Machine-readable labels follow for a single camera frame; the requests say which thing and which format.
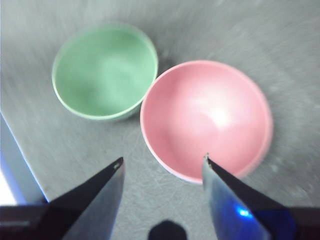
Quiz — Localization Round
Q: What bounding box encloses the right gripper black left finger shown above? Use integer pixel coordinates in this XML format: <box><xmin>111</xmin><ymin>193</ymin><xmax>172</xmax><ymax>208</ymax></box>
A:
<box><xmin>0</xmin><ymin>156</ymin><xmax>125</xmax><ymax>240</ymax></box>

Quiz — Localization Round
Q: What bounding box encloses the red ribbed bowl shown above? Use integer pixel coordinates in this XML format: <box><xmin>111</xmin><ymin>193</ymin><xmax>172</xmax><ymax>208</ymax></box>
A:
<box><xmin>139</xmin><ymin>59</ymin><xmax>274</xmax><ymax>185</ymax></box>

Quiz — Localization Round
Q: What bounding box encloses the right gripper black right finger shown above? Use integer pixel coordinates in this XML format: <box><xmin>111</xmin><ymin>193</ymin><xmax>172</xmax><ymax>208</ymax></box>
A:
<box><xmin>201</xmin><ymin>152</ymin><xmax>320</xmax><ymax>240</ymax></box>

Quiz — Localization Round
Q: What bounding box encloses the green ribbed bowl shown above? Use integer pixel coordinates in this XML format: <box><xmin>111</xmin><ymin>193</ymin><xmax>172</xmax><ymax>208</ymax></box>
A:
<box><xmin>51</xmin><ymin>23</ymin><xmax>159</xmax><ymax>122</ymax></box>

